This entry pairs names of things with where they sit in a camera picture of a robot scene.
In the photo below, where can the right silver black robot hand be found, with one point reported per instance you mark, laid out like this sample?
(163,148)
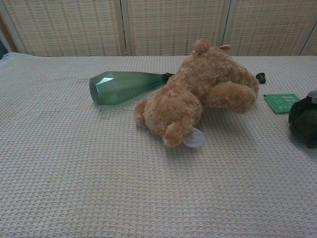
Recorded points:
(301,110)

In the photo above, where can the beige waffle weave tablecloth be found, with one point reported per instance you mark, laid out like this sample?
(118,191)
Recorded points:
(99,173)

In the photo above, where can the brown plush teddy bear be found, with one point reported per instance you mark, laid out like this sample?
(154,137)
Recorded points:
(198,94)

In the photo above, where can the green tea packet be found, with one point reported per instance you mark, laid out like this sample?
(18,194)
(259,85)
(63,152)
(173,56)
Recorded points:
(277,102)

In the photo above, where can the small black plastic cap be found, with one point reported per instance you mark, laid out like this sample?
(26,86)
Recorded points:
(262,78)

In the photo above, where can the woven bamboo screen panel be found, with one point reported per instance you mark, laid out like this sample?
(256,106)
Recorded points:
(69,27)
(267,27)
(175,24)
(312,48)

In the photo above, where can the black round bowl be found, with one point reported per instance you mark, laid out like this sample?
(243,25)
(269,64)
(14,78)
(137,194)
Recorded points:
(307,132)

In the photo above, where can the green plastic spray bottle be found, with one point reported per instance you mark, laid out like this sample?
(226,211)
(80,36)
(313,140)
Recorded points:
(116,86)

